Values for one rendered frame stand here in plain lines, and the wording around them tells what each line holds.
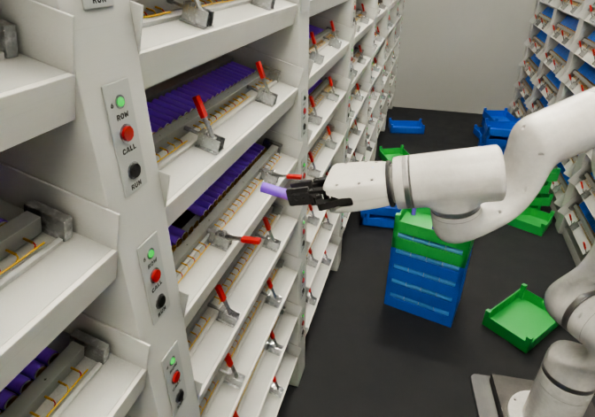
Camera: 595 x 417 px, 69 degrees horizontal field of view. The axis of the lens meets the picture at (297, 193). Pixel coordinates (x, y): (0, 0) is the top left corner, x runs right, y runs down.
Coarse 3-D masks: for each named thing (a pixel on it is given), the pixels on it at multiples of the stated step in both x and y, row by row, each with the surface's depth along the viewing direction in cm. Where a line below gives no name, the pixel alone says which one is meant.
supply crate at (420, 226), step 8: (416, 208) 191; (424, 208) 189; (400, 216) 175; (408, 216) 188; (416, 216) 188; (424, 216) 188; (400, 224) 175; (408, 224) 173; (416, 224) 182; (424, 224) 182; (400, 232) 177; (408, 232) 175; (416, 232) 173; (424, 232) 171; (432, 232) 170; (432, 240) 171; (440, 240) 169; (472, 240) 170; (456, 248) 167; (464, 248) 166
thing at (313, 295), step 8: (336, 240) 209; (328, 248) 207; (336, 248) 208; (328, 256) 202; (320, 264) 195; (328, 264) 196; (320, 272) 191; (320, 280) 187; (312, 288) 181; (320, 288) 183; (312, 296) 173; (320, 296) 179; (312, 304) 174; (312, 312) 170
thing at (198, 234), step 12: (264, 156) 106; (252, 168) 100; (240, 180) 94; (252, 180) 99; (228, 192) 89; (240, 192) 92; (228, 204) 86; (216, 216) 82; (228, 216) 85; (204, 228) 78; (192, 240) 75; (180, 252) 72; (180, 264) 71; (192, 264) 72
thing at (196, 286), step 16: (288, 144) 114; (288, 160) 113; (256, 192) 97; (240, 208) 90; (256, 208) 92; (192, 224) 82; (224, 224) 84; (240, 224) 86; (256, 224) 92; (208, 256) 76; (224, 256) 77; (192, 272) 72; (208, 272) 73; (224, 272) 80; (192, 288) 69; (208, 288) 72; (192, 304) 67
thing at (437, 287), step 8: (392, 264) 186; (392, 272) 188; (400, 272) 185; (400, 280) 187; (408, 280) 185; (416, 280) 183; (424, 280) 181; (432, 280) 179; (424, 288) 183; (432, 288) 181; (440, 288) 179; (448, 288) 177; (456, 288) 175; (448, 296) 178; (456, 296) 177
